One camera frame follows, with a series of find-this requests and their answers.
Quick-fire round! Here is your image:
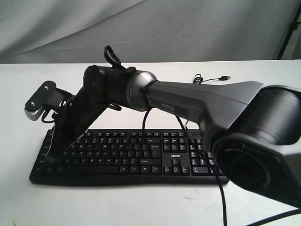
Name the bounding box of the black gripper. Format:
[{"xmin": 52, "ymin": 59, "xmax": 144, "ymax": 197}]
[{"xmin": 45, "ymin": 89, "xmax": 109, "ymax": 162}]

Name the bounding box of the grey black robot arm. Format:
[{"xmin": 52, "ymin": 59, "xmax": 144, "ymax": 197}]
[{"xmin": 46, "ymin": 65, "xmax": 301, "ymax": 208}]

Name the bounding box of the black acer keyboard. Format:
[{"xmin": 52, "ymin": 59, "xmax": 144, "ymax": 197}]
[{"xmin": 29, "ymin": 129, "xmax": 229, "ymax": 186}]

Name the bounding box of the grey backdrop cloth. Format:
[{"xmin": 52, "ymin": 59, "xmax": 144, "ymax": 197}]
[{"xmin": 0, "ymin": 0, "xmax": 299, "ymax": 64}]

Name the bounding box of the black stand pole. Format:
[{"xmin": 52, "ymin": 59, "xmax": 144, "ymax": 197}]
[{"xmin": 276, "ymin": 3, "xmax": 301, "ymax": 60}]

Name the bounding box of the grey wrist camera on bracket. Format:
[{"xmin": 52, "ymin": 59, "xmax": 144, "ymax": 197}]
[{"xmin": 24, "ymin": 81, "xmax": 73, "ymax": 121}]

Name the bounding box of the black USB cable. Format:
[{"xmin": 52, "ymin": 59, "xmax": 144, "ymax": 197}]
[{"xmin": 192, "ymin": 73, "xmax": 231, "ymax": 84}]

